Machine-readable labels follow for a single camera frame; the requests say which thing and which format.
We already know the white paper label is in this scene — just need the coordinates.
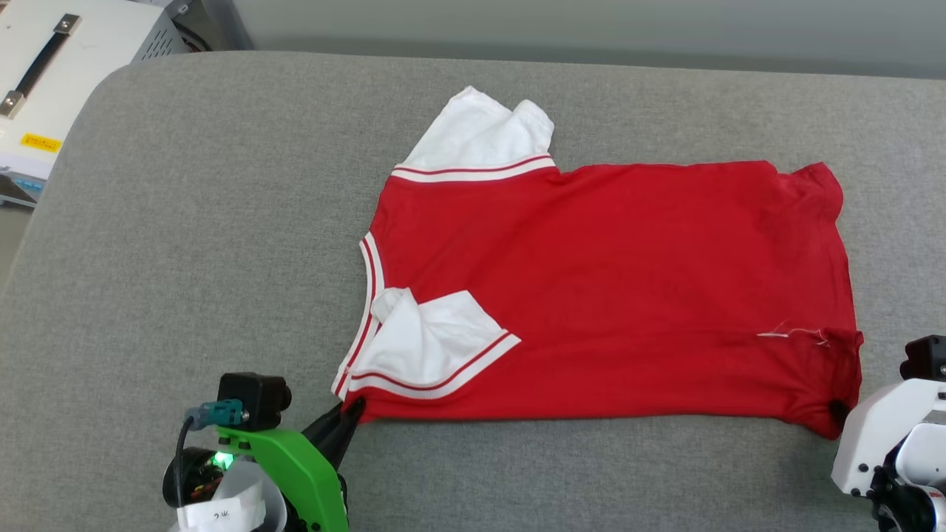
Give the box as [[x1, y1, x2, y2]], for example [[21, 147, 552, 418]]
[[177, 480, 267, 532]]

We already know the grey metal partition post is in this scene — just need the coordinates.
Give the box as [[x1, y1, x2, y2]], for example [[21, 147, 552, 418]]
[[166, 0, 256, 52]]

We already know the red shirt with white sleeves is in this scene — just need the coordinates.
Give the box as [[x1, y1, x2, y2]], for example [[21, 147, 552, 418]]
[[330, 86, 864, 440]]

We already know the black strap handle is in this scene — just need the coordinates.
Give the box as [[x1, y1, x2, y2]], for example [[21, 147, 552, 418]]
[[0, 13, 82, 119]]

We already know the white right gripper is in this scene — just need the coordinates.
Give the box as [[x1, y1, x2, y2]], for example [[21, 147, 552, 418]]
[[828, 378, 946, 497]]

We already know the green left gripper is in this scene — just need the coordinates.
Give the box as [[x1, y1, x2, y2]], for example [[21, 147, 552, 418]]
[[163, 398, 367, 532]]

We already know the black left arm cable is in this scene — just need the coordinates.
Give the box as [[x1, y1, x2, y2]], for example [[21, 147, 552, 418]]
[[174, 416, 200, 511]]

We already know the white partition panel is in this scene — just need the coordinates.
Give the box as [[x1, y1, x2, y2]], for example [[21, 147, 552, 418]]
[[233, 0, 946, 78]]

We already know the white equipment case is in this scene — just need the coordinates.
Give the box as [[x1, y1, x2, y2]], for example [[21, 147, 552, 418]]
[[0, 0, 189, 211]]

